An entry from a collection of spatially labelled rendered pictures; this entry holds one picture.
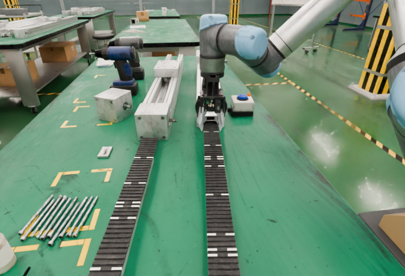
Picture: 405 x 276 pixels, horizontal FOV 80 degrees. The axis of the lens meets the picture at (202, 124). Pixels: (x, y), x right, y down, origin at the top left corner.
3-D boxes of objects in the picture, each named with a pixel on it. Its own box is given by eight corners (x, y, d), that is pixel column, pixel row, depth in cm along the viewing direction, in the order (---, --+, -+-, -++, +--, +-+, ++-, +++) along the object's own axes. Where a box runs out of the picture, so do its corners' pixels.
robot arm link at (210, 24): (216, 16, 60) (192, 14, 65) (214, 61, 65) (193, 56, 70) (235, 14, 64) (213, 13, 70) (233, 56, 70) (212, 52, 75)
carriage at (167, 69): (178, 82, 113) (178, 68, 110) (154, 82, 113) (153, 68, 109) (181, 73, 127) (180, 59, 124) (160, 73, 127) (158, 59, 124)
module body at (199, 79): (224, 126, 88) (225, 105, 83) (196, 126, 87) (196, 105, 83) (213, 67, 158) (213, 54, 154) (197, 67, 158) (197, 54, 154)
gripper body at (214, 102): (199, 115, 73) (199, 76, 68) (199, 103, 81) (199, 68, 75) (225, 114, 74) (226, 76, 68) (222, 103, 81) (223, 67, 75)
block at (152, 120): (176, 140, 79) (174, 114, 75) (138, 140, 79) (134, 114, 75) (178, 127, 87) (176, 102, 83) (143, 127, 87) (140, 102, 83)
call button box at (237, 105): (252, 116, 95) (254, 102, 92) (228, 117, 95) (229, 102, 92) (249, 108, 102) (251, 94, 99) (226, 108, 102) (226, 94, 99)
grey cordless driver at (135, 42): (146, 80, 135) (141, 38, 125) (109, 81, 133) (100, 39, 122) (146, 76, 142) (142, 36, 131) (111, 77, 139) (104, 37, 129)
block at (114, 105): (123, 125, 89) (119, 100, 84) (98, 119, 93) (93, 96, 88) (139, 113, 97) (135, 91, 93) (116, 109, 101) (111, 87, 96)
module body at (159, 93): (171, 127, 87) (170, 105, 83) (143, 127, 87) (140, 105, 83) (183, 67, 158) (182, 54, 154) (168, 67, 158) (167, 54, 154)
